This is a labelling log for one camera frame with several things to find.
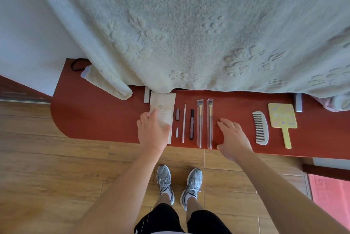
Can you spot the person's right thumb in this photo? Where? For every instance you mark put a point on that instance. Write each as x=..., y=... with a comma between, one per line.
x=220, y=147

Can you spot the red wooden bed frame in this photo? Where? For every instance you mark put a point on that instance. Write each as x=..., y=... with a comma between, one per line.
x=90, y=110

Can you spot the dark red door threshold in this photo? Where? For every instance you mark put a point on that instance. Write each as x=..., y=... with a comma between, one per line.
x=19, y=90

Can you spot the small brown lipstick tube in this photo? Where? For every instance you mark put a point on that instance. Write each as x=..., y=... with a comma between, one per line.
x=177, y=114

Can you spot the dark brown mascara tube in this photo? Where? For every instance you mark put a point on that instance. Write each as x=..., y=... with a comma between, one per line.
x=192, y=124

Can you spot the person's right leg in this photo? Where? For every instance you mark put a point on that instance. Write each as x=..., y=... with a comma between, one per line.
x=193, y=207

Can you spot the white plastic comb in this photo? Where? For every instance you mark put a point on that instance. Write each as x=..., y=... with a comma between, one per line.
x=262, y=129

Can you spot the person's left hand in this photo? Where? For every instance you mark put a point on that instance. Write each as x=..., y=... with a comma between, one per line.
x=151, y=134

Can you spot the makeup brush in clear sleeve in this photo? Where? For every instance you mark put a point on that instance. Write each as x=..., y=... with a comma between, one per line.
x=210, y=124
x=200, y=124

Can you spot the white bed bracket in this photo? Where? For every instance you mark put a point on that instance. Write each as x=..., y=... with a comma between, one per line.
x=147, y=95
x=298, y=103

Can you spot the black shorts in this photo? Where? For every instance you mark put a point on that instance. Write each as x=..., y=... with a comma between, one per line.
x=164, y=220

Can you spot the pink floor mat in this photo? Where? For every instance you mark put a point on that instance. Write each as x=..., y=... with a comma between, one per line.
x=332, y=195

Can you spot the person's right forearm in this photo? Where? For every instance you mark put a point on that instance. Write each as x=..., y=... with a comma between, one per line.
x=279, y=198

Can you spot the yellow hand mirror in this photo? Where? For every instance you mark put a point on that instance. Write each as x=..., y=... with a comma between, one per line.
x=282, y=116

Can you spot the pink cloth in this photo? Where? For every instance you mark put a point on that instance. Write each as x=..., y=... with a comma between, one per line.
x=326, y=104

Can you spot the person's left leg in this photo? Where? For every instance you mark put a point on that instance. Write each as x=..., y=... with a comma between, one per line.
x=163, y=200

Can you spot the grey right sneaker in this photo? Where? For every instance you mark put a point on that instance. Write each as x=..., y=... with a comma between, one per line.
x=192, y=187

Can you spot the grey left sneaker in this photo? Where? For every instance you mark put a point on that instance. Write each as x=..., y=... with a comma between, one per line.
x=165, y=181

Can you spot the person's left forearm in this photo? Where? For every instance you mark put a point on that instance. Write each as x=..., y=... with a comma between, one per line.
x=123, y=195

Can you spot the grey sneaker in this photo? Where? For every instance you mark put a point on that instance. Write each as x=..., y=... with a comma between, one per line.
x=165, y=181
x=192, y=187

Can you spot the beige cloth snap pouch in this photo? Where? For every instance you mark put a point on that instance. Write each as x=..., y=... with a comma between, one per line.
x=164, y=102

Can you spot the thin white cosmetic pencil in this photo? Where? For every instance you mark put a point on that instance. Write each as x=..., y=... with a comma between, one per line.
x=183, y=124

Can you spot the white embossed flower blanket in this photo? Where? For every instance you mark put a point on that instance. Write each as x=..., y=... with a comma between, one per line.
x=191, y=23

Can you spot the person's leg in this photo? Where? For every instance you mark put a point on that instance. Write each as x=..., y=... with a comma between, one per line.
x=163, y=200
x=193, y=207

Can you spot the person's right hand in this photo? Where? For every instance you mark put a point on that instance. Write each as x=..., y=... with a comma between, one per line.
x=236, y=140

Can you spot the person's right middle finger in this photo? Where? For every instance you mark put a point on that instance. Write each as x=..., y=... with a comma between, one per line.
x=228, y=123

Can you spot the person's left thumb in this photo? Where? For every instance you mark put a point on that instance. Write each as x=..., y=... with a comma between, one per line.
x=166, y=132

